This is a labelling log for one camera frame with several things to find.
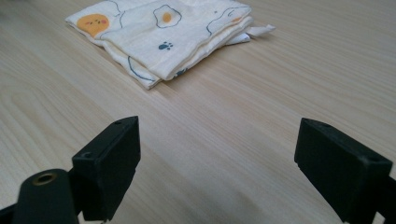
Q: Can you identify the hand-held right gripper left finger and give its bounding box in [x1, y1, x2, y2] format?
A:
[71, 116, 142, 222]

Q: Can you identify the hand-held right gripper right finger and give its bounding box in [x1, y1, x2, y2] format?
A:
[293, 117, 394, 224]

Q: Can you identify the cream printed cloth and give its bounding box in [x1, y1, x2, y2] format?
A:
[64, 0, 276, 91]

